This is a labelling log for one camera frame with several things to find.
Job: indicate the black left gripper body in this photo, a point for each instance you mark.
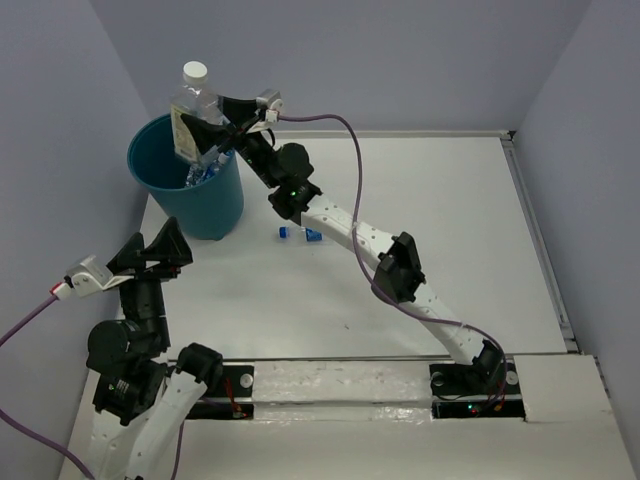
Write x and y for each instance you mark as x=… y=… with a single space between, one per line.
x=154 y=270

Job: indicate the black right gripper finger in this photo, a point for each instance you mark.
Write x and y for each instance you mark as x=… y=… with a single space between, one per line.
x=207 y=136
x=245 y=115

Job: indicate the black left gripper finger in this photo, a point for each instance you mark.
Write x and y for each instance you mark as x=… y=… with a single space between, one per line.
x=169 y=246
x=129 y=257

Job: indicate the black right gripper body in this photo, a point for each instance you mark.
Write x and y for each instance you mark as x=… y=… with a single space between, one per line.
x=254 y=148

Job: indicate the crushed bluish blue cap bottle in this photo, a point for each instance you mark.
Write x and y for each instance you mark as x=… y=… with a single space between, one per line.
x=194 y=176

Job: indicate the large clear square bottle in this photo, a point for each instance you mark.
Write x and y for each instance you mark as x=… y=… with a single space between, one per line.
x=194 y=96

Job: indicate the blue cap Pepsi bottle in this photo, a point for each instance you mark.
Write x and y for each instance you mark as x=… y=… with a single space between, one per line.
x=299 y=234

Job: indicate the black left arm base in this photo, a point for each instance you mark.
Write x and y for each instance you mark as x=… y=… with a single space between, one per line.
x=225 y=390

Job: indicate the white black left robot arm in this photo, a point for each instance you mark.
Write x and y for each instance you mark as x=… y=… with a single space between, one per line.
x=140 y=402

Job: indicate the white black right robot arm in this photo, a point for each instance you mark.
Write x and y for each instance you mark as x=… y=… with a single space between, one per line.
x=390 y=263

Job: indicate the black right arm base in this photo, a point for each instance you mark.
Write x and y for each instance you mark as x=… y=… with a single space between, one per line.
x=455 y=397

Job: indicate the teal plastic bin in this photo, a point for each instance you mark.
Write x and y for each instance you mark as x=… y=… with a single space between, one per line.
x=208 y=210

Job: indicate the white front platform board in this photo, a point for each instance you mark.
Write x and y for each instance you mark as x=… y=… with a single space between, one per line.
x=372 y=419

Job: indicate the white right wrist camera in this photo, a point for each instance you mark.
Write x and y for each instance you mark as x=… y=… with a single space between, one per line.
x=269 y=107

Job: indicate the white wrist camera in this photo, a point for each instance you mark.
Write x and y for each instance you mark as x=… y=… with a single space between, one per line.
x=86 y=277
x=269 y=107

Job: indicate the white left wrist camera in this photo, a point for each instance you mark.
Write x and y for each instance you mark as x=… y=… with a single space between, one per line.
x=86 y=277

